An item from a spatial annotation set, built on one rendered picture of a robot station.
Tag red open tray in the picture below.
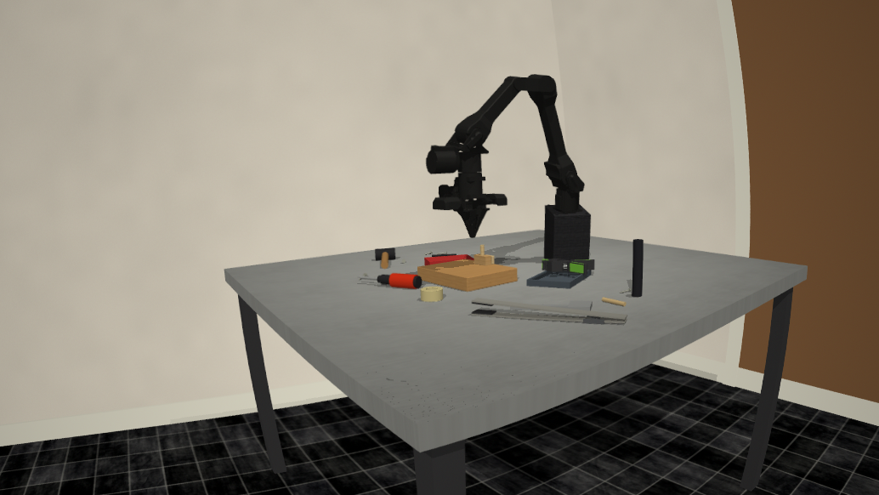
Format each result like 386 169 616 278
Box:
424 254 474 265

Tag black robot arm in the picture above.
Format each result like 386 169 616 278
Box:
426 74 585 213

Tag light wooden board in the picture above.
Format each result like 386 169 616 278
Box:
417 259 518 292

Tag black mallet with wooden handle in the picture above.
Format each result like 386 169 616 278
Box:
375 247 395 269

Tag red screwdriver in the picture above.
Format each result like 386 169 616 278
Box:
357 273 422 289

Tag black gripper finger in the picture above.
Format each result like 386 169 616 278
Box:
473 208 490 237
453 209 477 238

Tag tan short cylinder with hole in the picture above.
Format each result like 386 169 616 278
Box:
421 287 443 302

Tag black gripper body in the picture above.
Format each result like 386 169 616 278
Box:
433 173 508 210

